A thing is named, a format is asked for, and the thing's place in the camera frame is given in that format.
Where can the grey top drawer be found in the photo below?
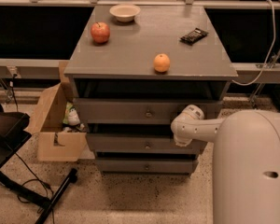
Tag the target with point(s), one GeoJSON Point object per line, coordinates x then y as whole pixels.
{"type": "Point", "coordinates": [137, 111]}

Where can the orange fruit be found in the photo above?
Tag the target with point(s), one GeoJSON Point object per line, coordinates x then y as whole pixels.
{"type": "Point", "coordinates": [161, 63]}

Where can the black stand with tray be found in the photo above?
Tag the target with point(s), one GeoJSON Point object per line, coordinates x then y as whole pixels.
{"type": "Point", "coordinates": [12, 137]}

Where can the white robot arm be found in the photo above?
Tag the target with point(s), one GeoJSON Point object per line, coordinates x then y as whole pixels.
{"type": "Point", "coordinates": [246, 162]}

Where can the white bowl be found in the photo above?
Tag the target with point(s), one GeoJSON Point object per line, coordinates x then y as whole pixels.
{"type": "Point", "coordinates": [125, 12]}

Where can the red apple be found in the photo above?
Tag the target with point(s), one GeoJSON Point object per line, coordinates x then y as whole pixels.
{"type": "Point", "coordinates": [100, 32]}

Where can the white green bag in box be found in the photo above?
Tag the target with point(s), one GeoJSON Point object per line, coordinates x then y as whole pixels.
{"type": "Point", "coordinates": [71, 117]}

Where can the grey drawer cabinet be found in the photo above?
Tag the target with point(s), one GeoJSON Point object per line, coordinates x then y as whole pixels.
{"type": "Point", "coordinates": [123, 68]}

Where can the grey bottom drawer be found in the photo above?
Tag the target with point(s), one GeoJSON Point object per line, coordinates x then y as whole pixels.
{"type": "Point", "coordinates": [146, 166]}

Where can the cardboard box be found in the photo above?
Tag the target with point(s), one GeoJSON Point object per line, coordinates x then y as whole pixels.
{"type": "Point", "coordinates": [54, 143]}

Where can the black snack packet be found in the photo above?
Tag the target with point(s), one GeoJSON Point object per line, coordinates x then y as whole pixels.
{"type": "Point", "coordinates": [193, 36]}

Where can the grey metal rail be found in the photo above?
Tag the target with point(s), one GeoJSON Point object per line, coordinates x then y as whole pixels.
{"type": "Point", "coordinates": [30, 68]}

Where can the grey drawer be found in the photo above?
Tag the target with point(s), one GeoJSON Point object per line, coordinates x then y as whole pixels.
{"type": "Point", "coordinates": [137, 111]}
{"type": "Point", "coordinates": [129, 143]}
{"type": "Point", "coordinates": [146, 166]}

